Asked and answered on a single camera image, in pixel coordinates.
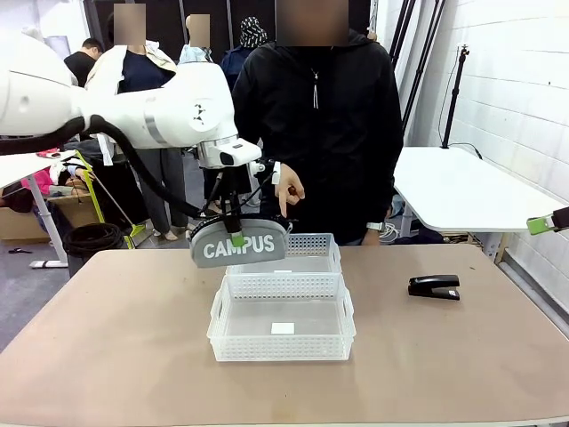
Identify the brown cardboard box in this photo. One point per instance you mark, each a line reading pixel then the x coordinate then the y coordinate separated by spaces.
pixel 18 227

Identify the person in black hoodie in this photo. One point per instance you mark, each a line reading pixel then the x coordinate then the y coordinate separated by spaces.
pixel 338 147

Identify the black light stand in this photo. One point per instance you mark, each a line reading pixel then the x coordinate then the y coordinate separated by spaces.
pixel 422 49
pixel 400 22

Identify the white wrist watch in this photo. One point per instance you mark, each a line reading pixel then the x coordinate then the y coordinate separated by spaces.
pixel 375 226

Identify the person's right hand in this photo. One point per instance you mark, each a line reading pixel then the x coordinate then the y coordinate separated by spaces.
pixel 286 187

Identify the black tripod with camera mount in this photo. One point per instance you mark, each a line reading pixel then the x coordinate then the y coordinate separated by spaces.
pixel 454 102

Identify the black stapler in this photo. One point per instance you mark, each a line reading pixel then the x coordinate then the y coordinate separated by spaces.
pixel 433 287

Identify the pink garment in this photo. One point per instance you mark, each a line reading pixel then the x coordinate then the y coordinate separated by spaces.
pixel 42 182

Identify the person's left hand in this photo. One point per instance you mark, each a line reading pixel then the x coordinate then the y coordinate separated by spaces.
pixel 373 237

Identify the bystander in black shirt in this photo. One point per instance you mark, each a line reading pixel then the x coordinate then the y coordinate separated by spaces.
pixel 82 62

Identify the pink cloth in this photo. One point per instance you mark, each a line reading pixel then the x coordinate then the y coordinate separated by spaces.
pixel 49 154

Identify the mannequin with bucket hat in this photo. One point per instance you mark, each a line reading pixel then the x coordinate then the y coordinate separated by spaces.
pixel 253 33

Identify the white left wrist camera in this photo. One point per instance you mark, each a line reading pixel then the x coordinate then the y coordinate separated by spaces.
pixel 276 172

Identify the large white table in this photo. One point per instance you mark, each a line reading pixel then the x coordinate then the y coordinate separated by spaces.
pixel 467 187

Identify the white perforated plastic basket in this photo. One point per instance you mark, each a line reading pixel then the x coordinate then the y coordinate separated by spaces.
pixel 315 249
pixel 284 347

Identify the mannequin with light blue shirt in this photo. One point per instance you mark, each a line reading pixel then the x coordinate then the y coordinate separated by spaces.
pixel 191 53

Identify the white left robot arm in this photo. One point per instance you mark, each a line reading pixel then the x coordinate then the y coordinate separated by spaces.
pixel 178 107

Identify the mannequin with navy shirt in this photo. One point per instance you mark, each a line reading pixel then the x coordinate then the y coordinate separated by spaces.
pixel 142 73

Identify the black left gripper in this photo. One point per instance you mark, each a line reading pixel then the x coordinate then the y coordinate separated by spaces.
pixel 232 191

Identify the grey CAMPUS pencil pouch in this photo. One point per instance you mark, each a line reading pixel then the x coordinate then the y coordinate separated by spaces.
pixel 266 257

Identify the green broom and dustpan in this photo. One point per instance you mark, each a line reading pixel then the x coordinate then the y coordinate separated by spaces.
pixel 95 195

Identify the bystander with blurred face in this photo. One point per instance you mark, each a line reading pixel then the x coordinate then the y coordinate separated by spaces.
pixel 371 35

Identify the black scissors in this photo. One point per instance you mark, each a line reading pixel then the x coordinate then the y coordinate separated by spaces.
pixel 18 251

